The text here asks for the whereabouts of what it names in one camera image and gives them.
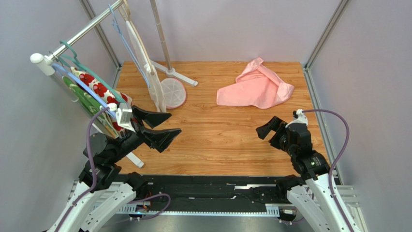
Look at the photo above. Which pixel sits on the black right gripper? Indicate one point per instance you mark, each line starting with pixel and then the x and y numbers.
pixel 276 136

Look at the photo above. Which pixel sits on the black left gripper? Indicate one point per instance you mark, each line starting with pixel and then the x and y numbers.
pixel 161 138

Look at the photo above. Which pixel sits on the pink cloth napkin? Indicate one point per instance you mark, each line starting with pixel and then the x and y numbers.
pixel 256 86

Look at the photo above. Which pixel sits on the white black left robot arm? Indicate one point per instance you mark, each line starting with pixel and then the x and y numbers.
pixel 82 212

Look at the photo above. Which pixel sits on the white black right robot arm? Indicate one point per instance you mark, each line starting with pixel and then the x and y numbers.
pixel 314 193

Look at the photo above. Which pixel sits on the beige hanger with white cloth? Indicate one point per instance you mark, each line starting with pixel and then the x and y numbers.
pixel 143 61

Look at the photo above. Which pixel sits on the red floral white cloth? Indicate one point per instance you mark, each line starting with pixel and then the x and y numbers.
pixel 102 91

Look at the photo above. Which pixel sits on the green patterned cloth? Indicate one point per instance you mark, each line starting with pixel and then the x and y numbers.
pixel 88 102

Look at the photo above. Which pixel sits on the teal plastic hanger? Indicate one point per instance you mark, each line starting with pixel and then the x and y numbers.
pixel 82 67

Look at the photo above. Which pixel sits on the blue plastic hanger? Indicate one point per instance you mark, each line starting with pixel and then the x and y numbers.
pixel 80 85

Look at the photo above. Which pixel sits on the light blue thin hanger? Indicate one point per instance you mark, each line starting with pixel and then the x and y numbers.
pixel 125 43

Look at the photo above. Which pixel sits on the metal clothes rack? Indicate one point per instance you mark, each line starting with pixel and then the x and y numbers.
pixel 43 62

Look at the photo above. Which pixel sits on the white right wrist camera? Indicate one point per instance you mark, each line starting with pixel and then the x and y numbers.
pixel 299 117

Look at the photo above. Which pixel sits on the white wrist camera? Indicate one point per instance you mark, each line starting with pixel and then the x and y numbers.
pixel 123 116
pixel 299 117

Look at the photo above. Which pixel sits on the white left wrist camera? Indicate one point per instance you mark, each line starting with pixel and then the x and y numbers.
pixel 123 116

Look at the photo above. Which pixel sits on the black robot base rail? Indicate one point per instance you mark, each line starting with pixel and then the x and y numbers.
pixel 216 194

